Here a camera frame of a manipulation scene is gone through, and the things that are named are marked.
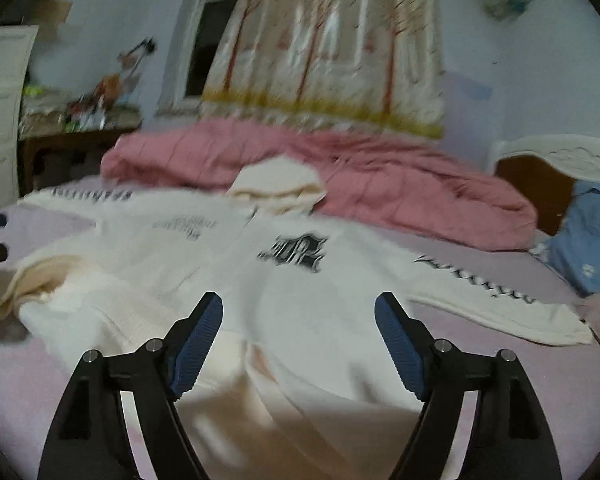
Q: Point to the white drawer cabinet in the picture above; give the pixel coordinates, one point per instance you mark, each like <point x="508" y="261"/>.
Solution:
<point x="16" y="43"/>

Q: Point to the white framed window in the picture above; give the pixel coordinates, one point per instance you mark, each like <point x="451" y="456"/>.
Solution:
<point x="197" y="35"/>

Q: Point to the tree print curtain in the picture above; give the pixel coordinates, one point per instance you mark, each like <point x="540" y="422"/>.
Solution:
<point x="373" y="65"/>

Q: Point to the pink checked quilt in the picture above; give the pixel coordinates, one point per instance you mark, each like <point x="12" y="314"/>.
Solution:
<point x="379" y="180"/>

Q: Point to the dark wooden desk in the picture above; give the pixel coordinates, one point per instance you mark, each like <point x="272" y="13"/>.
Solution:
<point x="60" y="157"/>

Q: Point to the stack of papers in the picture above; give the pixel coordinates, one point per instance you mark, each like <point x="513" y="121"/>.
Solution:
<point x="43" y="110"/>

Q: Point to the blue floral pillow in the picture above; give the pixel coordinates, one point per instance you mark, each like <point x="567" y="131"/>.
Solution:
<point x="574" y="251"/>

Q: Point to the cardboard box on cabinet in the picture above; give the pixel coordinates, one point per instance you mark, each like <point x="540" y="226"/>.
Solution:
<point x="48" y="15"/>

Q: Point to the orange snack bag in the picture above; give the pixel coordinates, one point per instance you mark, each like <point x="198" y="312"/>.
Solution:
<point x="109" y="89"/>

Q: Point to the white carved headboard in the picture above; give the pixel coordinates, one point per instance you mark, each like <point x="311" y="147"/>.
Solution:
<point x="545" y="168"/>

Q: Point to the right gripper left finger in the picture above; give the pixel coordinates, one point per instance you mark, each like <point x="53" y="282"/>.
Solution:
<point x="88" y="438"/>

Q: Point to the white zip hoodie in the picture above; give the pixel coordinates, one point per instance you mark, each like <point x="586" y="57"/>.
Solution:
<point x="298" y="383"/>

